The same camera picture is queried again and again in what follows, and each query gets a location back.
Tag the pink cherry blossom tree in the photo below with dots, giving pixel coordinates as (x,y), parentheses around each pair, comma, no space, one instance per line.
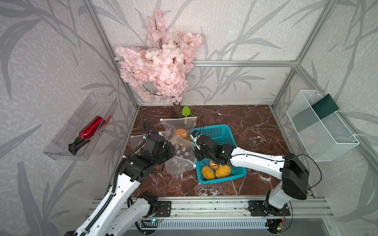
(160,72)

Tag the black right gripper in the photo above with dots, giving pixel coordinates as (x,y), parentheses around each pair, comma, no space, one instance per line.
(196,156)

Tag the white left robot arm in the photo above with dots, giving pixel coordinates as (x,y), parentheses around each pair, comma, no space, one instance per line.
(106,220)

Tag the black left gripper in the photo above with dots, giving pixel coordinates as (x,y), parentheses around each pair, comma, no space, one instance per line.
(171,153)

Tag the large brown potato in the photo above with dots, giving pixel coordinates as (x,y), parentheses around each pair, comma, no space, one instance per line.
(223,171)

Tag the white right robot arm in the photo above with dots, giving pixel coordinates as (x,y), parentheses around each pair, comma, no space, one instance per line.
(289,169)

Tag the clear acrylic wall shelf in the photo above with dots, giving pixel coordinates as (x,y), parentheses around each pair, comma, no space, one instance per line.
(93,105)

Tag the orange potato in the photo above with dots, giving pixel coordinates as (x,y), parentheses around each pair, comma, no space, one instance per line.
(213,165)

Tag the clear zipper bag with dots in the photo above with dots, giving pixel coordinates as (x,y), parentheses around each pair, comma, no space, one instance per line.
(135,141)

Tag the white wire wall basket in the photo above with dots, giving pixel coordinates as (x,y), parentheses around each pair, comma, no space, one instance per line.
(326,139)

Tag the dark green card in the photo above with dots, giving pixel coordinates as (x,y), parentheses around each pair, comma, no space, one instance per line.
(325,107)

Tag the teal plastic basket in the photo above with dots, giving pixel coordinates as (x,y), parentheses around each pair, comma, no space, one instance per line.
(221,134)

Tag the tan toy rake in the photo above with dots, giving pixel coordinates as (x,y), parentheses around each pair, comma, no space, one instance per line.
(197,113)

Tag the green toy shovel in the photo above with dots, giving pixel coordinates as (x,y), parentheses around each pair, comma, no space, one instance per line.
(186,112)

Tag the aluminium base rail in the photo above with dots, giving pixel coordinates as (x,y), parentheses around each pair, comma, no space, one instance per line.
(231,212)

